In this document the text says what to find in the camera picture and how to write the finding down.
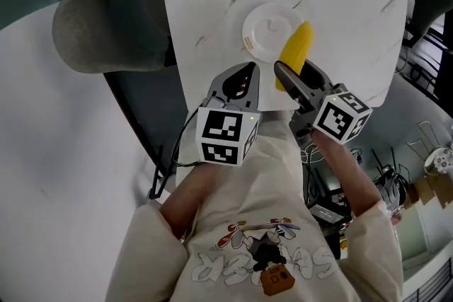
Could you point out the grey upholstered chair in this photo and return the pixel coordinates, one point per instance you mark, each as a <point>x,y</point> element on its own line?
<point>99,28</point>

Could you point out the person's right forearm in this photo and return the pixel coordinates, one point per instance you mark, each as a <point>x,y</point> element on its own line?
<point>350,177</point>

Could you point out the white game controller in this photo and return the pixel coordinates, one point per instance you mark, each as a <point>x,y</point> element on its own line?
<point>440,157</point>

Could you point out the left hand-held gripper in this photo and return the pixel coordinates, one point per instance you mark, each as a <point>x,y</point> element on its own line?
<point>221,131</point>

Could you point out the cream printed sweatshirt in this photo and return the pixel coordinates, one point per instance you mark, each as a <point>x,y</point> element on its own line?
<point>255,187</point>

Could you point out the large plain white table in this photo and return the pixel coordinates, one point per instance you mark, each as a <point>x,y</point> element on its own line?
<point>53,152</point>

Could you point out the person's left forearm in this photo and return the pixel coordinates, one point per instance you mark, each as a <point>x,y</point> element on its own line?
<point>187,198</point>

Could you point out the yellow corn cob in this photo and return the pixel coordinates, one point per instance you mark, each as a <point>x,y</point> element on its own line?
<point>295,46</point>

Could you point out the black box device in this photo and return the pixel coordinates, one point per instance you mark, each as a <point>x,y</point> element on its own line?
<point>323,212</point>

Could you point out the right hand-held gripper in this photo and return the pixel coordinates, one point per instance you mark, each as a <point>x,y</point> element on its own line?
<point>339,116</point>

